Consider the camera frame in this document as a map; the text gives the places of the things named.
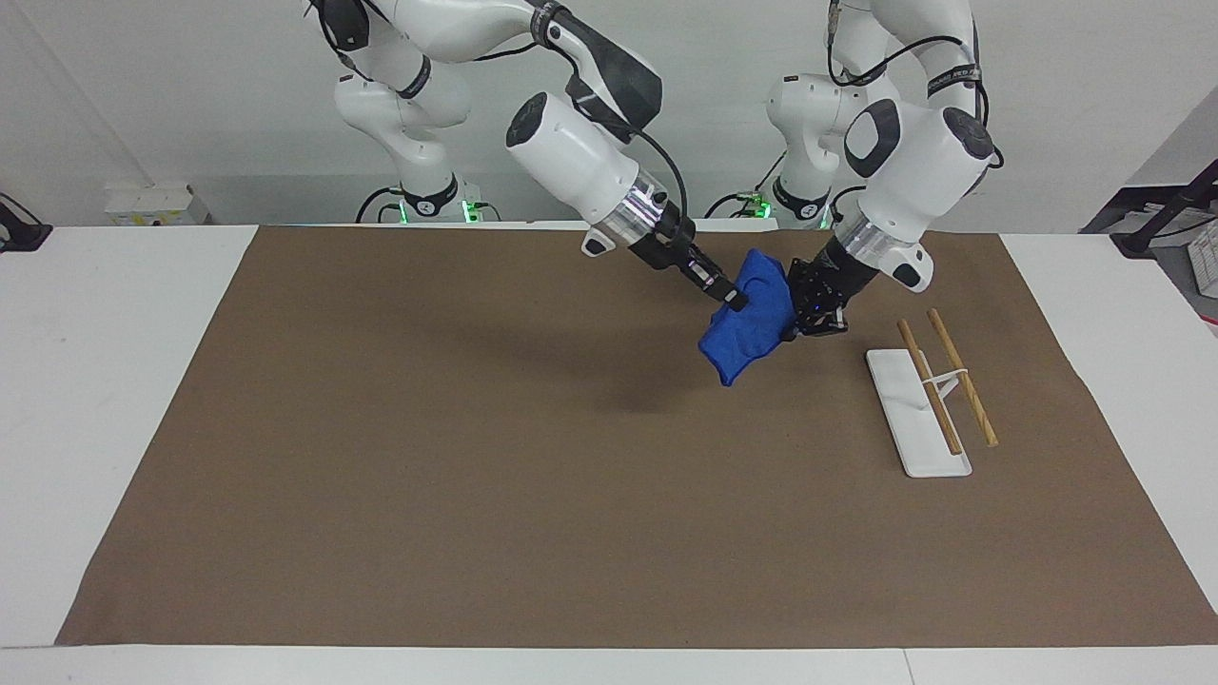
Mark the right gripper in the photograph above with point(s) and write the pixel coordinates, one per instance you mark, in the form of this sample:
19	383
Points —
663	244

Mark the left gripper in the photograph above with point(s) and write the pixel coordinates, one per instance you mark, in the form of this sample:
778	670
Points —
839	271

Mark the blue towel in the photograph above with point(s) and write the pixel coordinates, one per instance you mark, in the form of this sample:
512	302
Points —
752	328

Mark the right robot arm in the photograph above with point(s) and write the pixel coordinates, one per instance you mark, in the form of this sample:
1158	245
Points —
571	157

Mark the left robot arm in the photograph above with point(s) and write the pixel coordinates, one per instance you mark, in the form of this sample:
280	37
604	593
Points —
918	176

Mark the white rack with wooden rods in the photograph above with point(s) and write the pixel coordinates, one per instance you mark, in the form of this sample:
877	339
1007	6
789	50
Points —
918	409

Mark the black stand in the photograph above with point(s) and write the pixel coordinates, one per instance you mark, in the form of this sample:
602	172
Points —
1166	214
19	233

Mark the stack of papers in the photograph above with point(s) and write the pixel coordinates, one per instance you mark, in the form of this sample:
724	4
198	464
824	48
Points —
1207	259

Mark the white box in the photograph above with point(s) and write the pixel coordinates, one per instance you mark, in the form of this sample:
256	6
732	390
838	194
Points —
157	205

